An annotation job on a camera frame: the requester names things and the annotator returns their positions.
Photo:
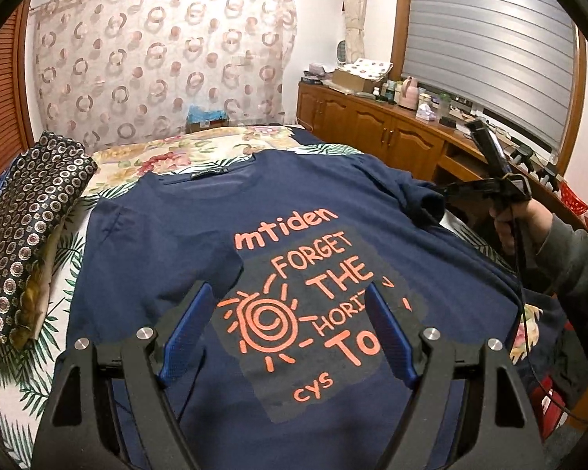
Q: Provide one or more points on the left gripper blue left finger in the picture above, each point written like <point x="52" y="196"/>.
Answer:
<point x="179" y="330"/>

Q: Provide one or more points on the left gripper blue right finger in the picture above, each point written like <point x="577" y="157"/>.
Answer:
<point x="398" y="331"/>

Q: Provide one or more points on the navy printed t-shirt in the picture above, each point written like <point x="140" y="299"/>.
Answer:
<point x="289" y="372"/>

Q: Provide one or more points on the grey sleeved right forearm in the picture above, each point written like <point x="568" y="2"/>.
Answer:
<point x="564" y="258"/>

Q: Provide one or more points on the person's right hand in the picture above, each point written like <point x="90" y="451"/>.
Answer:
<point x="525" y="223"/>

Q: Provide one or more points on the wooden sideboard cabinet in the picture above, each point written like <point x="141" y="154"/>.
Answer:
<point x="430" y="151"/>

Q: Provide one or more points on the pink kettle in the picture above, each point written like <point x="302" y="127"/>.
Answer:
<point x="409" y="94"/>

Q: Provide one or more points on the grey window blind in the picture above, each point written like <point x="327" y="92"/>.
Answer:
<point x="512" y="57"/>

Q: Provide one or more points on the cardboard box on cabinet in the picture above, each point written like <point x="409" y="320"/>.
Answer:
<point x="361" y="76"/>

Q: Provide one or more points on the floral quilt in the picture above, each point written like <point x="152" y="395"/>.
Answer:
<point x="191" y="151"/>

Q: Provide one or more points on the red bag on floor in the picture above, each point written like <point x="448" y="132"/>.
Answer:
<point x="547" y="405"/>

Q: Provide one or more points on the circle patterned folded cloth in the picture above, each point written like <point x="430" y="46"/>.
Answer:
<point x="40" y="188"/>

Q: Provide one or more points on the small white fan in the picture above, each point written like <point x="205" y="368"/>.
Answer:
<point x="341" y="53"/>

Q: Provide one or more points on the blue box by curtain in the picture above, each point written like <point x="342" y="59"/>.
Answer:
<point x="204" y="119"/>

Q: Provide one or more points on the beige tied curtain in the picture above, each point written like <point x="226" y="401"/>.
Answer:
<point x="354" y="20"/>

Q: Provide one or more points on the wooden louvered closet door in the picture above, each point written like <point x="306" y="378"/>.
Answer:
<point x="16" y="135"/>

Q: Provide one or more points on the circle patterned curtain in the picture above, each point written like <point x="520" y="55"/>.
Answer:
<point x="117" y="72"/>

